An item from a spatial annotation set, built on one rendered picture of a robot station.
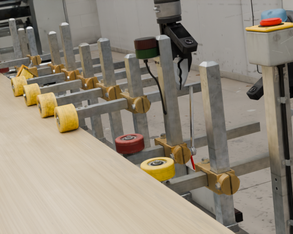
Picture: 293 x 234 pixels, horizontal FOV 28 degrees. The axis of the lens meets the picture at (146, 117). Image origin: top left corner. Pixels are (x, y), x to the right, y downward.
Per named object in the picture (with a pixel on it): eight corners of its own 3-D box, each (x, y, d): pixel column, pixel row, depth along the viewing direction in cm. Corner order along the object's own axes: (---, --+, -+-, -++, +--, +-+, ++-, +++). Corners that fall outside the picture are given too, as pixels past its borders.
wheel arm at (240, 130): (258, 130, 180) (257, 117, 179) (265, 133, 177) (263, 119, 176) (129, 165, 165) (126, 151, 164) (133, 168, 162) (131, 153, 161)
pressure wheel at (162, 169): (152, 198, 146) (146, 155, 143) (183, 198, 143) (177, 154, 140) (142, 212, 138) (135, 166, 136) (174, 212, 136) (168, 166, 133)
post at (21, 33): (37, 107, 352) (23, 27, 340) (38, 107, 349) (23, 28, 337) (31, 108, 351) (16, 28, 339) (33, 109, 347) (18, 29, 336)
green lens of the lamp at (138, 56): (153, 53, 159) (151, 45, 158) (162, 55, 153) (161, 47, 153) (132, 57, 157) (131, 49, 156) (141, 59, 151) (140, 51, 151)
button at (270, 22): (274, 26, 111) (273, 17, 110) (286, 27, 107) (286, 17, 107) (256, 29, 109) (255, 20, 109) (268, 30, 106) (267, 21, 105)
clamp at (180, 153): (171, 150, 173) (169, 134, 172) (192, 162, 161) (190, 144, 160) (154, 155, 171) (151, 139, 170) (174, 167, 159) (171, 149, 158)
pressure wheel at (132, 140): (142, 167, 169) (136, 129, 166) (152, 175, 162) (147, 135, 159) (116, 174, 166) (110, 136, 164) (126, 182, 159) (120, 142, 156)
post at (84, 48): (104, 158, 239) (86, 42, 227) (107, 159, 236) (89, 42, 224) (96, 159, 238) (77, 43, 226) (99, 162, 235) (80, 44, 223)
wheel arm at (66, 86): (147, 72, 244) (146, 63, 243) (150, 73, 241) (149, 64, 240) (30, 96, 226) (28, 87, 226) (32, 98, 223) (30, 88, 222)
